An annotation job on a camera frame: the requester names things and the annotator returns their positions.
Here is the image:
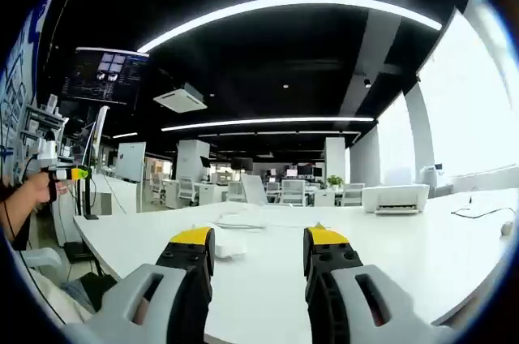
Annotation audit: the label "white table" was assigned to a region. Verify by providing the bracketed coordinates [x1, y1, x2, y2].
[72, 187, 519, 344]

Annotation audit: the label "white whiteboard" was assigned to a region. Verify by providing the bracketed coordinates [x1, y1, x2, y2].
[115, 141, 147, 183]

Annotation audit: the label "white printer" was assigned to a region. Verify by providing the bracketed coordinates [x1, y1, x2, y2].
[362, 183, 431, 215]

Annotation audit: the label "person in beige shirt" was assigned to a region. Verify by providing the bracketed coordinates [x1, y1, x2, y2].
[18, 269, 94, 325]

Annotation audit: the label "white ceiling air conditioner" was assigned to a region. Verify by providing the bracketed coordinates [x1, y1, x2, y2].
[152, 83, 208, 114]

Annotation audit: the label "straight ceiling light strip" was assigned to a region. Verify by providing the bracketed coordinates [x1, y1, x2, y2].
[161, 116, 375, 132]

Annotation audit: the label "person's left hand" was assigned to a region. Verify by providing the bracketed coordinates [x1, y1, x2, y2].
[18, 174, 70, 208]

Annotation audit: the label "large dark monitor screen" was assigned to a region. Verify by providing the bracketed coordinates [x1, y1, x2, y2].
[60, 46, 150, 108]

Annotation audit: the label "white power strip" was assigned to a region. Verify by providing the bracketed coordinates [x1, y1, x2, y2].
[192, 222, 249, 260]

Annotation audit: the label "group of white office chairs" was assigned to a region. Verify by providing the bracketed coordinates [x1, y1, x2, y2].
[149, 175, 366, 209]

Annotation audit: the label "leaning white panel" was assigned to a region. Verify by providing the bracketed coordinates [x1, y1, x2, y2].
[241, 173, 268, 205]

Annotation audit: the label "curved ceiling light strip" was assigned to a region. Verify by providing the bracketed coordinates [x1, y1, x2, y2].
[136, 0, 443, 54]

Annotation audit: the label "thin black cable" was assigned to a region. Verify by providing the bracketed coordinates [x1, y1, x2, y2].
[450, 206, 517, 219]

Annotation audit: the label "blue white wall poster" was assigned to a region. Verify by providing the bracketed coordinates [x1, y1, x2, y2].
[2, 0, 54, 174]

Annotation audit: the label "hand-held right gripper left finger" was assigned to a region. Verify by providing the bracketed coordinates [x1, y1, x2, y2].
[64, 226, 217, 344]

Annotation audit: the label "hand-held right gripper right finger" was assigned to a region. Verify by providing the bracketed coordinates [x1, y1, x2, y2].
[302, 221, 461, 344]

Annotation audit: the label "grey power strip cable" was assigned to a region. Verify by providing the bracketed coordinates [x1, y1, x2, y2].
[212, 209, 317, 232]

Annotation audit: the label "white storage shelf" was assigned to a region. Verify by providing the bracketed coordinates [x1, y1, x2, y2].
[19, 94, 70, 158]

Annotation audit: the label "black stand pole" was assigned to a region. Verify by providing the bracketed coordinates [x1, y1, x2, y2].
[79, 165, 101, 221]

